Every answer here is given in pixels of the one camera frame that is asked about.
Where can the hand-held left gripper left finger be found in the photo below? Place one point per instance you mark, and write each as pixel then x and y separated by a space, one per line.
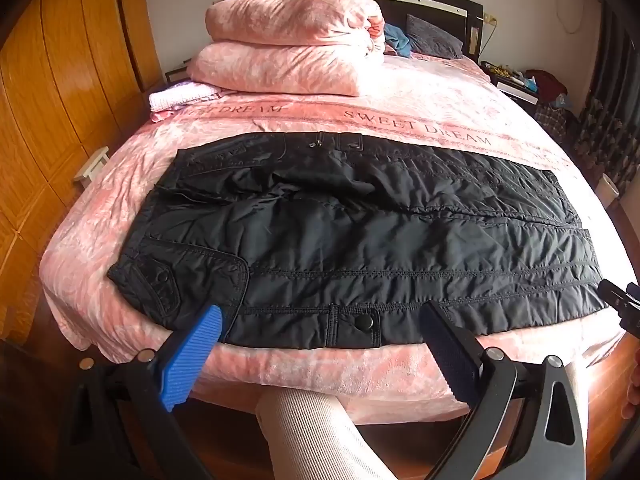
pixel 192 360

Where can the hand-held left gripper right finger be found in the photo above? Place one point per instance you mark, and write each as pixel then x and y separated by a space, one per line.
pixel 450 355

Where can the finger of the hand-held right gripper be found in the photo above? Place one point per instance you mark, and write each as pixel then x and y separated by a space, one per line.
pixel 611 294

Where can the black quilted jacket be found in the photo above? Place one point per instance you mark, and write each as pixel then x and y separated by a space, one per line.
pixel 360 240

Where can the person's leg in white pants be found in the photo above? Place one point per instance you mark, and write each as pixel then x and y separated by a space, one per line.
pixel 310 435

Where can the person's right hand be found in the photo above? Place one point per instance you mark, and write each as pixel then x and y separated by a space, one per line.
pixel 634 400

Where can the plaid cloth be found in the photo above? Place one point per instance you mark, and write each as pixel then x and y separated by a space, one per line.
pixel 556 121

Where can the dark patterned curtain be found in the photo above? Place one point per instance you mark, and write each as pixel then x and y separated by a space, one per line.
pixel 612 110

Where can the dark red clothing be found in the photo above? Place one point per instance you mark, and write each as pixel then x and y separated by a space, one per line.
pixel 549 84

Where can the small white stool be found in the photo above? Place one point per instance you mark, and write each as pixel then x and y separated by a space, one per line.
pixel 92 162

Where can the dark nightstand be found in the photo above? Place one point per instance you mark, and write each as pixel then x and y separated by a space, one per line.
pixel 510 85

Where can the bed with pink sheet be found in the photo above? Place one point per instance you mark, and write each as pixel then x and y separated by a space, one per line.
pixel 440 115

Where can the folded white pink cloth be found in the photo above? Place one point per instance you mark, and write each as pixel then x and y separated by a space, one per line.
pixel 175 96

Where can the grey pillow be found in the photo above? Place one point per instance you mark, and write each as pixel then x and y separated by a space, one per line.
pixel 434 36

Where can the wooden wardrobe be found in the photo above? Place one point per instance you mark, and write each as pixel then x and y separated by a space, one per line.
pixel 65 70

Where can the blue clothing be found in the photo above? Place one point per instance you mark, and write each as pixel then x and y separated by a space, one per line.
pixel 397 42

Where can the folded pink quilt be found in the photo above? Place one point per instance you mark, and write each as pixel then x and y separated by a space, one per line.
pixel 290 45

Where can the wall socket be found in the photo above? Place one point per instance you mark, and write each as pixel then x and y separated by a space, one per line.
pixel 490 20

